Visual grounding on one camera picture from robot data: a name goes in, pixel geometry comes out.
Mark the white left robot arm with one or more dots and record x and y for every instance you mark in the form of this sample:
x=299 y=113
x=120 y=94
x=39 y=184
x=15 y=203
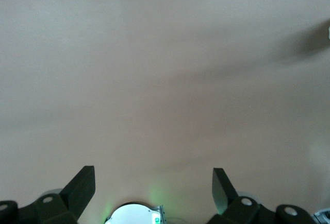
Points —
x=131 y=215

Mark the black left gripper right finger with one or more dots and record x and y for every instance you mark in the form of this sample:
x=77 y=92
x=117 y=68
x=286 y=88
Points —
x=224 y=195

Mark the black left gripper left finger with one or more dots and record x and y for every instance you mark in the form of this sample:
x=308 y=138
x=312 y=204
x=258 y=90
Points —
x=74 y=195

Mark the brown table mat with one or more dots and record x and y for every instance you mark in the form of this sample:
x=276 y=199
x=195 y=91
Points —
x=129 y=67

